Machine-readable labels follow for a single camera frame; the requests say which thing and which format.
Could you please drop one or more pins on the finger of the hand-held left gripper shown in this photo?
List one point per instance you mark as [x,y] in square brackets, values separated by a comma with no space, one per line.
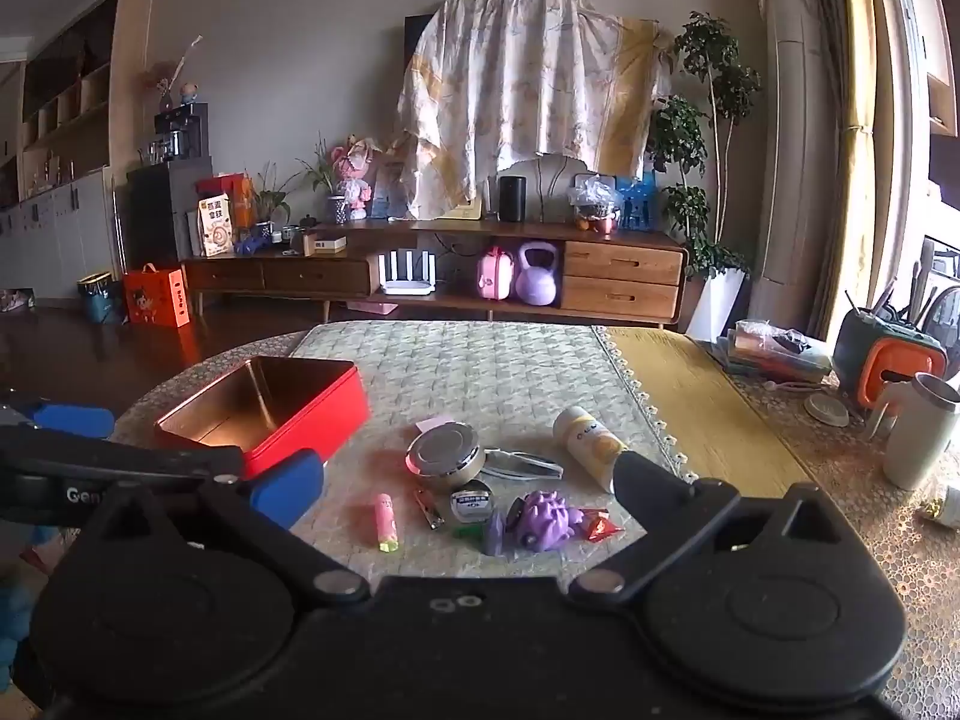
[71,420]

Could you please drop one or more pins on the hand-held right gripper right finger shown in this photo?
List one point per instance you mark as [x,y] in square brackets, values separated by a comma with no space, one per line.
[634,474]

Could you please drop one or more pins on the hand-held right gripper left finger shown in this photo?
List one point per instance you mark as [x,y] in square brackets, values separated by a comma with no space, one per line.
[289,484]

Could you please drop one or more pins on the white and yellow bottle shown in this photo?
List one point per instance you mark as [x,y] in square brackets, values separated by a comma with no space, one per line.
[585,442]

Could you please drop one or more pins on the red snack packet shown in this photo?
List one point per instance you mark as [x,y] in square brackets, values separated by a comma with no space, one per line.
[602,526]

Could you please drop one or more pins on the red tin box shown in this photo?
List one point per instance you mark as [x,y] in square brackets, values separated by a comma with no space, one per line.
[300,420]

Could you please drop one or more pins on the purple spiky toy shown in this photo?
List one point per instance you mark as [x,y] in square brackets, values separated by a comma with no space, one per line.
[547,523]

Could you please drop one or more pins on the pink lip balm stick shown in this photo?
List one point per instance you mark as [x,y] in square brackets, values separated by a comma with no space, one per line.
[385,521]

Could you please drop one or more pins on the small nail clipper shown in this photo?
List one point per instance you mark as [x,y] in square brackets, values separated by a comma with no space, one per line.
[430,508]

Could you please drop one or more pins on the round silver metal tin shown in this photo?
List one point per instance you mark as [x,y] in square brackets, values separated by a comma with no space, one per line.
[444,454]

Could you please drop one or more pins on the small tape measure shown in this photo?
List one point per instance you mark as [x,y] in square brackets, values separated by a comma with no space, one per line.
[471,506]

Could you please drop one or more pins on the blue bucket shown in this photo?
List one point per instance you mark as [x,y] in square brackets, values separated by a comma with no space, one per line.
[101,300]

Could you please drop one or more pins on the orange gift box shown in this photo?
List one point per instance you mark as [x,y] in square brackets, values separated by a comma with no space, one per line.
[156,298]

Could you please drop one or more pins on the pink eraser block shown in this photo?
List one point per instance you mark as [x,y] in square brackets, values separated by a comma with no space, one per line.
[431,424]

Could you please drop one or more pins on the stack of books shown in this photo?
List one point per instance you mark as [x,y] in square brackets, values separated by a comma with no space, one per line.
[772,352]

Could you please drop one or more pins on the pink tray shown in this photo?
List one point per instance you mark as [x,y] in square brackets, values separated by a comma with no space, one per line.
[371,307]

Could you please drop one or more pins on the round white lid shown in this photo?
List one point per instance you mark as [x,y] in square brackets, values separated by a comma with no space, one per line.
[826,409]

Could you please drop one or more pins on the wooden television cabinet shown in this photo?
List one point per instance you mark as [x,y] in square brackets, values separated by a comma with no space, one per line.
[622,270]

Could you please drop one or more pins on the purple kettlebell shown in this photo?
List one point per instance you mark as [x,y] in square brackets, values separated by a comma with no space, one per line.
[538,281]

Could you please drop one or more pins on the dark grey cabinet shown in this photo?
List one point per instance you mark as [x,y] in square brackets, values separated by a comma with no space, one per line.
[161,210]

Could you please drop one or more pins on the printed snack bag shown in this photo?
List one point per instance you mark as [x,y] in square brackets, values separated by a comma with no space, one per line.
[214,229]

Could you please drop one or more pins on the pink toy case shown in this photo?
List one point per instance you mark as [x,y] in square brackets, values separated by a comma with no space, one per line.
[495,276]

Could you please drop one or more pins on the white router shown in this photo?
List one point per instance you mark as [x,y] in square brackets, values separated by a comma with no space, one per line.
[409,274]

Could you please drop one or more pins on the small white box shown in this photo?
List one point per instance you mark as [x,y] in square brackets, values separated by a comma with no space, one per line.
[326,244]

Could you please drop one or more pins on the blue bottle pack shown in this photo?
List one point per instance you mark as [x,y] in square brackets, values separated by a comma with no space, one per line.
[636,202]

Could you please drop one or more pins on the green and orange pen holder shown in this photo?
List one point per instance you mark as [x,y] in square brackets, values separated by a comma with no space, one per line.
[885,360]

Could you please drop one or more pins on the clear plastic bag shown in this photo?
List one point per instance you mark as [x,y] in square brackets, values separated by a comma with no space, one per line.
[592,199]

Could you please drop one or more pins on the red gift bag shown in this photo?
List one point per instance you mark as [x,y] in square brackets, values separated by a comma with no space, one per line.
[225,187]

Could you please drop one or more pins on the leafy potted plant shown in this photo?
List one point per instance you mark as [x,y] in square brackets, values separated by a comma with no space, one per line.
[271,202]

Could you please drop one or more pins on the white mug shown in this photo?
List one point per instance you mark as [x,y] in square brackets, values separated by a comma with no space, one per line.
[919,435]

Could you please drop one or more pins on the black cylinder speaker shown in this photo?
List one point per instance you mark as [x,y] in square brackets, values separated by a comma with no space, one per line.
[513,199]

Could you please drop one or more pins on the white shell-shaped ornament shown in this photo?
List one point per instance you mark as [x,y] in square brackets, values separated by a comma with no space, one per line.
[555,184]

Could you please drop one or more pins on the small potted plant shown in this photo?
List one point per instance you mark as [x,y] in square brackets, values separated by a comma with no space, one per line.
[324,180]

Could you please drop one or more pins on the black coffee machine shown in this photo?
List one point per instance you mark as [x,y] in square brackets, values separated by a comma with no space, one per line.
[180,131]

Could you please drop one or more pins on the pink doll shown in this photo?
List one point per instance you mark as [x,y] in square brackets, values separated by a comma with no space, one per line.
[354,176]

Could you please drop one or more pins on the tall potted tree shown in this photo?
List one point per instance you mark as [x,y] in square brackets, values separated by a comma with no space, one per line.
[705,135]

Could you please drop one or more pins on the white floor air conditioner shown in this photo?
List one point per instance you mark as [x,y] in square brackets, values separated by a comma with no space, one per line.
[795,150]

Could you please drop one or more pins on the floral cloth over television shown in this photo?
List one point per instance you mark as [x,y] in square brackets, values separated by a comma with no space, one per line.
[525,82]

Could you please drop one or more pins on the beige curtain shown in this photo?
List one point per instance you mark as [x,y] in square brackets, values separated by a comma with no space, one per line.
[855,127]

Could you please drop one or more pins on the wooden wall cabinet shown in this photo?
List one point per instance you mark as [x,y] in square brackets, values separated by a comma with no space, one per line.
[67,165]

